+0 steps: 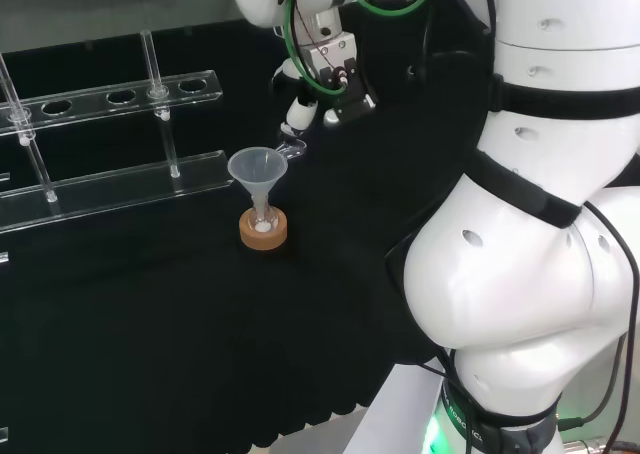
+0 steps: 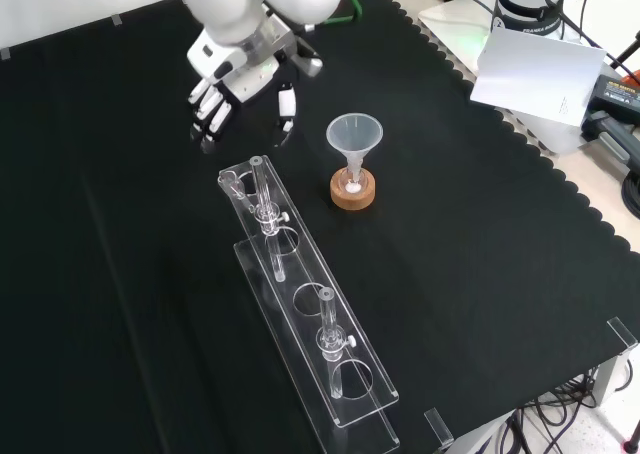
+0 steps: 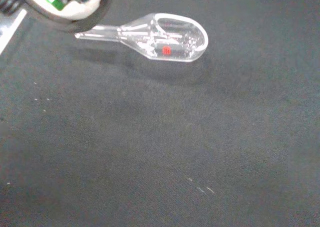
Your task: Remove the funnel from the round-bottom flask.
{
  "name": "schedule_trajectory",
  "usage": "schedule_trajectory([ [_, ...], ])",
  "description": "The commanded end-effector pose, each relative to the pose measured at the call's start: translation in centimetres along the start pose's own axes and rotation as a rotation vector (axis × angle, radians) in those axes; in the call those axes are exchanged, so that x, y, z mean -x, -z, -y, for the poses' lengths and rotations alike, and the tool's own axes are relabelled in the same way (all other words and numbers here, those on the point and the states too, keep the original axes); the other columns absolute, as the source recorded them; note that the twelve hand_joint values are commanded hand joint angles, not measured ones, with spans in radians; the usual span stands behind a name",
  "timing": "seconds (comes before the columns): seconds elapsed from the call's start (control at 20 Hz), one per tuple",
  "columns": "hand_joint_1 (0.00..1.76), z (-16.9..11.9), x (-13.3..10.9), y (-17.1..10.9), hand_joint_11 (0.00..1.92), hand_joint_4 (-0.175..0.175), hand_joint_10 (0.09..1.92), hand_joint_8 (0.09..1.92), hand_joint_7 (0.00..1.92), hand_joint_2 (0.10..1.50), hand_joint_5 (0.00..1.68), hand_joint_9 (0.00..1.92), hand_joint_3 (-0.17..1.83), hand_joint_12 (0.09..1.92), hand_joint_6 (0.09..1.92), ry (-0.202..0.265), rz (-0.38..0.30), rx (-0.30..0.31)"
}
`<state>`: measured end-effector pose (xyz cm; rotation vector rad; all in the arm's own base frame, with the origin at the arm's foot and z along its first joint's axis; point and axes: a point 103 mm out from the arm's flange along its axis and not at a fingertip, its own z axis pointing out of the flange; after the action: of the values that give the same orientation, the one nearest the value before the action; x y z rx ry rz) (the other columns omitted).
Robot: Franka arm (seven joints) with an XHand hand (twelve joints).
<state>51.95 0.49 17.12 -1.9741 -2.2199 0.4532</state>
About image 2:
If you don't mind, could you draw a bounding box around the black tripod leg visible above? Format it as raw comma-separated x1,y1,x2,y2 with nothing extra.
605,32,640,73

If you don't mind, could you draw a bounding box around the black floor cables bundle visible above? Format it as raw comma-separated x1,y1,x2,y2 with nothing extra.
492,366,640,454

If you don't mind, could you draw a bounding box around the black cloth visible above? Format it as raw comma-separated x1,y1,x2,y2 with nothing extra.
0,0,640,454

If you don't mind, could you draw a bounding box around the small round-bottom glass flask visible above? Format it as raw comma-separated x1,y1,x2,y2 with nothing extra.
336,166,369,196

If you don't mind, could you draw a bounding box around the cork ring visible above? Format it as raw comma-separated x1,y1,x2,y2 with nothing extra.
329,167,376,212

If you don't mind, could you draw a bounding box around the clear plastic funnel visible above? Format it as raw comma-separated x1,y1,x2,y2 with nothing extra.
325,113,385,189

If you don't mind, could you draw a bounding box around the clear acrylic table clamp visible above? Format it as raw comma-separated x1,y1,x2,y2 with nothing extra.
423,407,455,451
605,317,640,358

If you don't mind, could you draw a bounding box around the grey metal clamp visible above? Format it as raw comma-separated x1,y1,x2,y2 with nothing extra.
581,110,640,176

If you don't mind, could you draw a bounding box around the clear acrylic funnel stand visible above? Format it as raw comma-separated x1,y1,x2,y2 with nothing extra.
217,154,402,454

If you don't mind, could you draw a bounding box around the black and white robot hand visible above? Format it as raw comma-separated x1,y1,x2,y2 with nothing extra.
186,15,324,155

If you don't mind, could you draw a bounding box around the black power adapter yellow label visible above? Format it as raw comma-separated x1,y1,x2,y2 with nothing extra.
586,73,640,121

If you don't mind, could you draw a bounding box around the white paper sheet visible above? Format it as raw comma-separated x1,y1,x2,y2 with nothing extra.
469,27,607,126

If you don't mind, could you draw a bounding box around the green cable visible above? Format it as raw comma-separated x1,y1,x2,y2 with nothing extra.
321,0,365,26

